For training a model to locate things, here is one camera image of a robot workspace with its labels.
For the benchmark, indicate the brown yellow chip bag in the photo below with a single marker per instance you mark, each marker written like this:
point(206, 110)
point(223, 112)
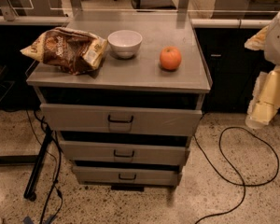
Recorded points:
point(75, 52)

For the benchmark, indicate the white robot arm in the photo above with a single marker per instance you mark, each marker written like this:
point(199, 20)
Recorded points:
point(268, 39)

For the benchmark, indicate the grey top drawer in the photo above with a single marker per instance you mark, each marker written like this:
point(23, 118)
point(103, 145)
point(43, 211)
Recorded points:
point(116, 119)

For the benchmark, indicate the grey metal drawer cabinet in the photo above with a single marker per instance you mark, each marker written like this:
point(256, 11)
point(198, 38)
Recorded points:
point(136, 82)

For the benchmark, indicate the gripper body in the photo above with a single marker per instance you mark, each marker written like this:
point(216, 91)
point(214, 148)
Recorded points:
point(278, 41)

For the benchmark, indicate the grey drawer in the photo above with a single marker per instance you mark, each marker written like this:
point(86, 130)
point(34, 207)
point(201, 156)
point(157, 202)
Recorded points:
point(126, 176)
point(116, 119)
point(126, 153)

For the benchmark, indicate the grey bottom drawer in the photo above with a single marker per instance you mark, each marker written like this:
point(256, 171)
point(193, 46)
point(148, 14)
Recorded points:
point(126, 176)

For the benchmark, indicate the black stand leg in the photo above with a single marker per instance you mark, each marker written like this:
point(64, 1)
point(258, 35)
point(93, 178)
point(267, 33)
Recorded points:
point(29, 193)

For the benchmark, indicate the orange fruit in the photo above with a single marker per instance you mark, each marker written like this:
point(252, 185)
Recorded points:
point(170, 58)

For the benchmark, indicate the grey middle drawer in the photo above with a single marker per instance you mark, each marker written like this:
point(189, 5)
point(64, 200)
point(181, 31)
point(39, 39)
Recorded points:
point(126, 153)

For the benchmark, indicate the white counter rail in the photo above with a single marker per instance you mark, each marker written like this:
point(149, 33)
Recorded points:
point(200, 23)

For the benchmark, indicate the white ceramic bowl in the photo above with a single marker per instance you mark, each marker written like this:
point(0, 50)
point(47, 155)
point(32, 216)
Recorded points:
point(125, 43)

